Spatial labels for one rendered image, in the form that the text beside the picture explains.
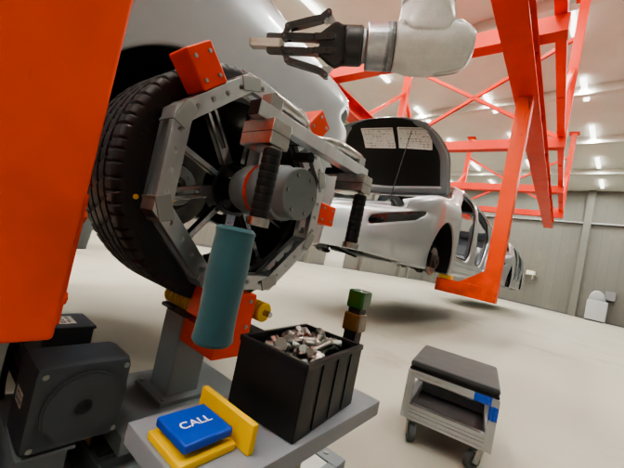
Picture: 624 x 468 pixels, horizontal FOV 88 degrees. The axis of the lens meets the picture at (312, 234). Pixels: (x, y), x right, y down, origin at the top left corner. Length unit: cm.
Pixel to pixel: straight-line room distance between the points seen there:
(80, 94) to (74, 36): 7
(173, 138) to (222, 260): 27
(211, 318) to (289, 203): 30
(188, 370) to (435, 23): 105
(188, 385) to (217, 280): 48
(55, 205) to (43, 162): 6
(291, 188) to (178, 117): 28
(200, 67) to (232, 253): 41
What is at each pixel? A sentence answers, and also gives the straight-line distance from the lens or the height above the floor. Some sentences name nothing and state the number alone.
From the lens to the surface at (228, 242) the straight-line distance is 69.
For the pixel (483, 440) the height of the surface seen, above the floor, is 13.
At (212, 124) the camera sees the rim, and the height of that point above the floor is 99.
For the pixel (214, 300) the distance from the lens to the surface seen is 71.
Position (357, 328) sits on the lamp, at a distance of 72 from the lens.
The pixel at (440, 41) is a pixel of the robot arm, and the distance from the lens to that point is 73.
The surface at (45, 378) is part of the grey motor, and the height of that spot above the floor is 39.
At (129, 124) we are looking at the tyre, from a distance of 81.
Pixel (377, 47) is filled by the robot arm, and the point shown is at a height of 113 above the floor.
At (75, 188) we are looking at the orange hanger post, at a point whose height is 75.
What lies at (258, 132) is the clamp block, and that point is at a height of 92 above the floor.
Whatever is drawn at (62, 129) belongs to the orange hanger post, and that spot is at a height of 82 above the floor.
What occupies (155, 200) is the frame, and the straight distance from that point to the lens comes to 73.
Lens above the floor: 73
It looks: 2 degrees up
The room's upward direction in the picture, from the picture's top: 12 degrees clockwise
